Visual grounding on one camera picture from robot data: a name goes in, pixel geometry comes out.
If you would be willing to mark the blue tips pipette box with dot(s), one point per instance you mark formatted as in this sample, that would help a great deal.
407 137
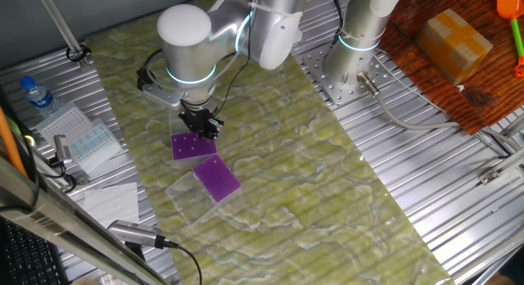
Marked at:
96 147

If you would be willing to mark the white paper sheet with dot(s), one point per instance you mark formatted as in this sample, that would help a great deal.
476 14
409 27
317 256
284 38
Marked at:
110 203

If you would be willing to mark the wrist camera silver bracket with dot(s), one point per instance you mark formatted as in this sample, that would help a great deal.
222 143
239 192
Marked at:
161 97

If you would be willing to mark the orange rod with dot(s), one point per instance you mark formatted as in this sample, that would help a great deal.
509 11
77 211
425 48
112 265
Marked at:
10 146

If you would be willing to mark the reddish brown wooden board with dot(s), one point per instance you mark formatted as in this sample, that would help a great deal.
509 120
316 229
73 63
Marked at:
491 100

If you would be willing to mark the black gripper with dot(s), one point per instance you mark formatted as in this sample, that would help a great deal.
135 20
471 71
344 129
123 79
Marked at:
200 119

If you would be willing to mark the purple rack pipette tip box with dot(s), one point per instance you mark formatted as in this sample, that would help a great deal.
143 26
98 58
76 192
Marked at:
192 155
219 180

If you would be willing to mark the small metal corner bracket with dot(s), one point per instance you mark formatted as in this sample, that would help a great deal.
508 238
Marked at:
489 176

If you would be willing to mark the black keyboard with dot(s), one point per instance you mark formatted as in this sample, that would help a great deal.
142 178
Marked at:
24 260

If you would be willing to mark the green marble pattern mat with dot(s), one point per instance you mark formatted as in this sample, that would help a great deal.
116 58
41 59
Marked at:
286 174

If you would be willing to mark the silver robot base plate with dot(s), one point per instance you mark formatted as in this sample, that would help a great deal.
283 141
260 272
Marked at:
333 97

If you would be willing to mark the aluminium frame pole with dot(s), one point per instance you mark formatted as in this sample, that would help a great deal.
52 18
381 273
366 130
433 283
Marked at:
57 21

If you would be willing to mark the orange green toy shovel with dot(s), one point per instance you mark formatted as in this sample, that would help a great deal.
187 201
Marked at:
509 4

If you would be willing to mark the small silver camera black mount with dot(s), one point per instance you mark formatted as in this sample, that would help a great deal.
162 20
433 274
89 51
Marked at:
62 147

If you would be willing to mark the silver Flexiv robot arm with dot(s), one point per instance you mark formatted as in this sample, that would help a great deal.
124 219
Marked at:
184 51

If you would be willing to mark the large silver depth camera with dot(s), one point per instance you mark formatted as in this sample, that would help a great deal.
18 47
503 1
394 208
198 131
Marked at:
135 232

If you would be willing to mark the aluminium frame beam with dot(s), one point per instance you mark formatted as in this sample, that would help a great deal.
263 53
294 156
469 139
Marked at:
61 223

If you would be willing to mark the white rack pipette tip box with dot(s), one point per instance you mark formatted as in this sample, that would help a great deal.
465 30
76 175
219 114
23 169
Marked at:
65 121

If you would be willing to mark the clear water bottle blue cap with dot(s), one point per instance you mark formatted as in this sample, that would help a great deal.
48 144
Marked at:
41 98

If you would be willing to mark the cardboard box yellow tape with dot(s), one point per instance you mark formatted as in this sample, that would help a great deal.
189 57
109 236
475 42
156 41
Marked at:
450 47

